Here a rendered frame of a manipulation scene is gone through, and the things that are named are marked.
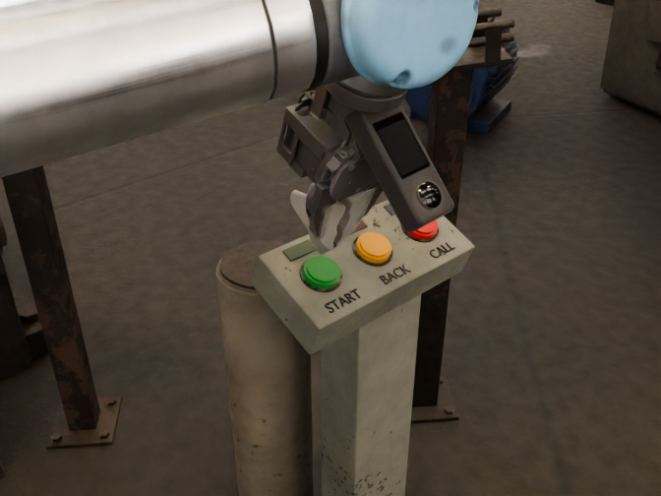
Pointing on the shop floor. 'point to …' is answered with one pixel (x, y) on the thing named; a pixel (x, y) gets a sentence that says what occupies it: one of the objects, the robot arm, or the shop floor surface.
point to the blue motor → (484, 93)
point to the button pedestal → (364, 343)
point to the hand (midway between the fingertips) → (330, 247)
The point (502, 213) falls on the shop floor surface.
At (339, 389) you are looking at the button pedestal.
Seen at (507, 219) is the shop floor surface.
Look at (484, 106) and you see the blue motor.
